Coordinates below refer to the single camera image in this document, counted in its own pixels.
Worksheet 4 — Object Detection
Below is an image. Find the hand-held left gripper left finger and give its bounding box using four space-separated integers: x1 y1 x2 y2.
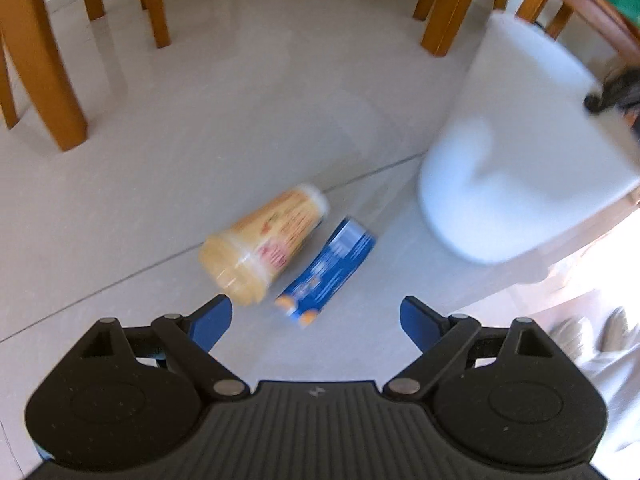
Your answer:
75 294 251 402

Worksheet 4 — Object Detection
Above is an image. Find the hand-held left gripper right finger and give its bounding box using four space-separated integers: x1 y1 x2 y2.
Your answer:
382 296 568 402

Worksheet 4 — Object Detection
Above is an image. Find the yellow plastic cup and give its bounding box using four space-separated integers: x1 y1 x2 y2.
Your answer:
197 185 331 308

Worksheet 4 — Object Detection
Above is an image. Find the blue paper box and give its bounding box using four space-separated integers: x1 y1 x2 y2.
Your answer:
274 216 377 330

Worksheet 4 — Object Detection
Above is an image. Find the wooden chair with curved rail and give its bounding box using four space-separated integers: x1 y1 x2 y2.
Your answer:
495 0 640 68

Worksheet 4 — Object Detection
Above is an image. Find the wooden chair legs left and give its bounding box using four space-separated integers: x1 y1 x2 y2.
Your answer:
0 0 89 152

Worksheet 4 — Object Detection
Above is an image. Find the thick wooden table leg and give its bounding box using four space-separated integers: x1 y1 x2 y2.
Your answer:
414 0 489 57

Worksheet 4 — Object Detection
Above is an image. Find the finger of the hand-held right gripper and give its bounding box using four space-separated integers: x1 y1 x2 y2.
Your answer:
582 67 640 133

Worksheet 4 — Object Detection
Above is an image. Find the white plastic bucket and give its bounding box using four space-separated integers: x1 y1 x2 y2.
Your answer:
417 10 640 266

